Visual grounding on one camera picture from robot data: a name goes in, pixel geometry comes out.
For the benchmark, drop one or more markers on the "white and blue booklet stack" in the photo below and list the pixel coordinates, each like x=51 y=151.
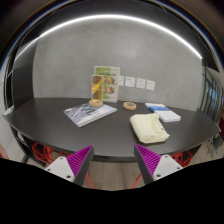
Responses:
x=165 y=113

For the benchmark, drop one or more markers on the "white wall socket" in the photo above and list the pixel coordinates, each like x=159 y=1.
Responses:
x=140 y=83
x=150 y=85
x=130 y=81
x=121 y=80

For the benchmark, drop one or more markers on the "cream towel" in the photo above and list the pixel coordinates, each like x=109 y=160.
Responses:
x=148 y=128

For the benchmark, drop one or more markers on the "grey striped magazine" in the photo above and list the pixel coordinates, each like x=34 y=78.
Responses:
x=88 y=114

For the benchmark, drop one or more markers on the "curved white light strip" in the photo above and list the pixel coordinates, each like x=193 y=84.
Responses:
x=113 y=16

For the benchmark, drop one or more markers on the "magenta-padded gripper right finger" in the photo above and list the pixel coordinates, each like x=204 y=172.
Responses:
x=160 y=166

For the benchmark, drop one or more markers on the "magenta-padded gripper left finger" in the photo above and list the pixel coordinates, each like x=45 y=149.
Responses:
x=61 y=168

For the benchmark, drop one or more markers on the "green and white leaflet stand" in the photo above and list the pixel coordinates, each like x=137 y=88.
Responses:
x=111 y=83

